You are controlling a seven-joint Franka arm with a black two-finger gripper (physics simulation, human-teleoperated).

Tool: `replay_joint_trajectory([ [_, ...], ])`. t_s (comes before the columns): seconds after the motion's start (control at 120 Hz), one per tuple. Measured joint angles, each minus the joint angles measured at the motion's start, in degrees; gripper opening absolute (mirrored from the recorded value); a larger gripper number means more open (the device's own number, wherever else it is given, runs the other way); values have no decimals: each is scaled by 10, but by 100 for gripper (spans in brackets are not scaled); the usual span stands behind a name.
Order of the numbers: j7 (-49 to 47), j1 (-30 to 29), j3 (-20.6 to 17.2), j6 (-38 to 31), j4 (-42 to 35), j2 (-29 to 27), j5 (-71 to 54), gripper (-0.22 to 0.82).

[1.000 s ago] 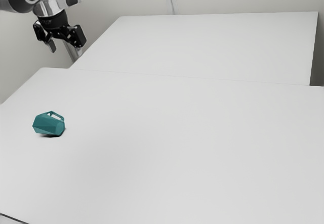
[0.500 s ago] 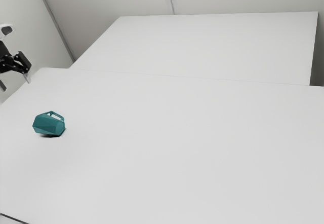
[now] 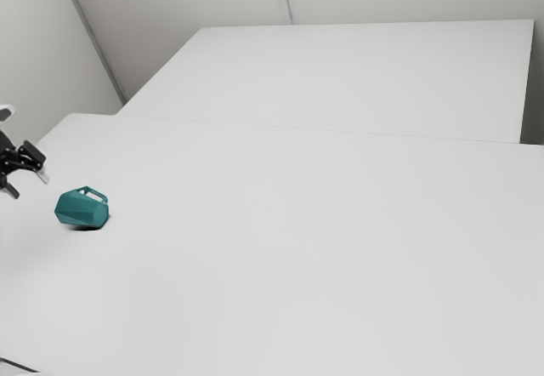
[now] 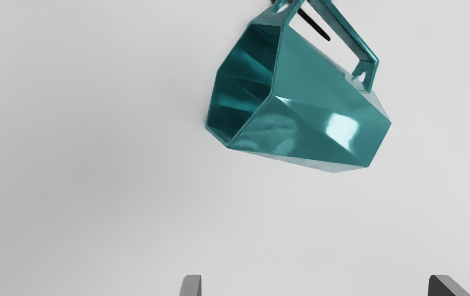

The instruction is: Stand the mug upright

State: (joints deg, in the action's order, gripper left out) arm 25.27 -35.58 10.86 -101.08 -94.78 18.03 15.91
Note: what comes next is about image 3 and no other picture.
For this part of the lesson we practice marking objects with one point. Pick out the teal faceted mug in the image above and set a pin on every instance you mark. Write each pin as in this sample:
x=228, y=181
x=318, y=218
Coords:
x=83, y=211

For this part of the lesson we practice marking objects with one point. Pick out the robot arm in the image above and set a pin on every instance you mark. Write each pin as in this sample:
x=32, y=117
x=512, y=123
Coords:
x=4, y=111

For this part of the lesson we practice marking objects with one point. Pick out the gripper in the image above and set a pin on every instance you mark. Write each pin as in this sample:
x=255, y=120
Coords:
x=4, y=148

